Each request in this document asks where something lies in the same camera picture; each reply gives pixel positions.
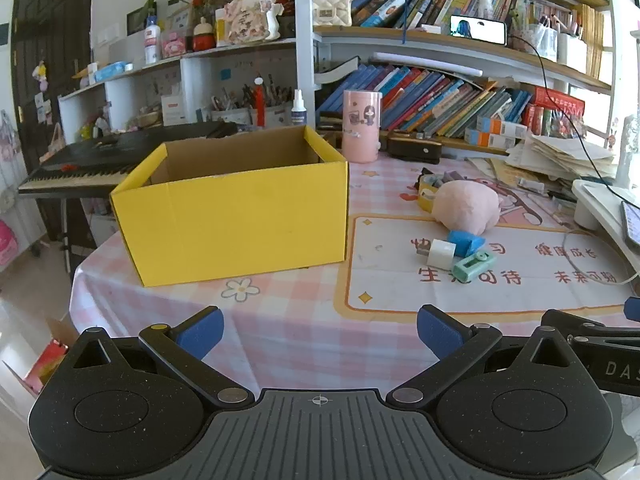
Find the white cable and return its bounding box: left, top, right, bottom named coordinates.
left=564, top=229, right=640, bottom=287

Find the black cable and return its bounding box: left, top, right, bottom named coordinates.
left=505, top=25, right=626, bottom=201

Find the white plastic stand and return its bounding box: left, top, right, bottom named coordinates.
left=571, top=178, right=640, bottom=249

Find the pink backpack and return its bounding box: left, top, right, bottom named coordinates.
left=0, top=219, right=19, bottom=267

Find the red carton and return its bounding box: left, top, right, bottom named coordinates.
left=2, top=317, right=80, bottom=396

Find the red round doll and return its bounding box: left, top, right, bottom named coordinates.
left=192, top=17, right=216, bottom=52

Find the dark picture frame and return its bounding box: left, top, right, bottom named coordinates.
left=126, top=0, right=157, bottom=36

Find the row of mixed paperback books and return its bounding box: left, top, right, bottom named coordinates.
left=350, top=0, right=532, bottom=32

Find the smartphone with dark screen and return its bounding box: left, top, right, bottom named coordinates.
left=620, top=200, right=640, bottom=246

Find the keyboard stand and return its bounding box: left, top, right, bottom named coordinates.
left=30, top=194, right=72, bottom=274

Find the orange white small box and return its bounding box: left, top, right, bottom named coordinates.
left=477, top=115, right=529, bottom=137
left=464, top=128, right=521, bottom=150

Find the pen holder with pens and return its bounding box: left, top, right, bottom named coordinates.
left=209, top=84, right=294, bottom=127

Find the green correction tape dispenser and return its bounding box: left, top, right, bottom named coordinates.
left=451, top=251, right=497, bottom=284

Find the small pink box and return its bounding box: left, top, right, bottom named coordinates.
left=161, top=31, right=187, bottom=59

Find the yellow cardboard box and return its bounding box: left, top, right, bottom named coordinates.
left=110, top=125, right=350, bottom=288

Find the white cubby shelf unit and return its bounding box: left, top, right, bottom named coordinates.
left=58, top=37, right=302, bottom=134

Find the pink checkered desktop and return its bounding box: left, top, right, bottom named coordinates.
left=70, top=147, right=640, bottom=411

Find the white lotion bottle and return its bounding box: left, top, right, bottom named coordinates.
left=144, top=16, right=162, bottom=65

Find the pink pig ornament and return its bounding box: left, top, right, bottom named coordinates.
left=223, top=0, right=279, bottom=44

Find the row of slim colourful books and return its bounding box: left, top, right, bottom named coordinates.
left=317, top=64, right=534, bottom=139

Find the white bookshelf frame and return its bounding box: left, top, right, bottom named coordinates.
left=294, top=0, right=617, bottom=153

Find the red printed box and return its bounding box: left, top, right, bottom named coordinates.
left=522, top=86, right=586, bottom=137

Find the black electronic keyboard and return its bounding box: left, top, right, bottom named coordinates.
left=18, top=121, right=239, bottom=196

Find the white box with red label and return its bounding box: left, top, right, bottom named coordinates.
left=161, top=91, right=185, bottom=127

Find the pink cylinder container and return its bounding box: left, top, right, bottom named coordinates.
left=341, top=90, right=384, bottom=164

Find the smartphone with lit screen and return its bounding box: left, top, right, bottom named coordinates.
left=449, top=14, right=507, bottom=45

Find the pink plush toy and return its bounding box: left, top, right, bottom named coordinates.
left=431, top=180, right=502, bottom=235

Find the dark wooden door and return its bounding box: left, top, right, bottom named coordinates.
left=11, top=0, right=95, bottom=242

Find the white quilted handbag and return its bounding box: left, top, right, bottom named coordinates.
left=312, top=0, right=353, bottom=26

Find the white staples box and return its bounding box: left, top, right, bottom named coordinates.
left=426, top=240, right=457, bottom=269

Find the blue tissue pack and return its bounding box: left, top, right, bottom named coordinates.
left=93, top=61, right=134, bottom=83

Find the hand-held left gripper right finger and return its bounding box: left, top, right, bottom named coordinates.
left=386, top=304, right=587, bottom=410

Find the pile of papers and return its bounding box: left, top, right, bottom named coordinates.
left=504, top=131, right=619, bottom=182

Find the white spray bottle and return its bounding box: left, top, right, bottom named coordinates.
left=291, top=88, right=307, bottom=127

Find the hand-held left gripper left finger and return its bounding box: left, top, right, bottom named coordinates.
left=54, top=305, right=254, bottom=410

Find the yellow tape roll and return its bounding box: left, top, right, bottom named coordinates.
left=417, top=172, right=451, bottom=213

